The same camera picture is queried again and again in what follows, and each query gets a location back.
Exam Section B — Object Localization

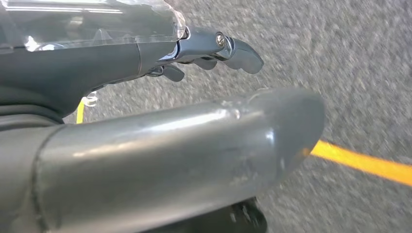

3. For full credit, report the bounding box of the black robot lower body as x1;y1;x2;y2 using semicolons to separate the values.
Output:
141;197;268;233

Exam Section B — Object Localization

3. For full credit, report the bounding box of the yellow floor tape marking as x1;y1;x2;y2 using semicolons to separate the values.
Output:
75;100;412;188

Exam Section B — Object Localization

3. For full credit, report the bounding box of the clear plastic cable clip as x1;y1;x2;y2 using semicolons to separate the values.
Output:
83;91;99;108

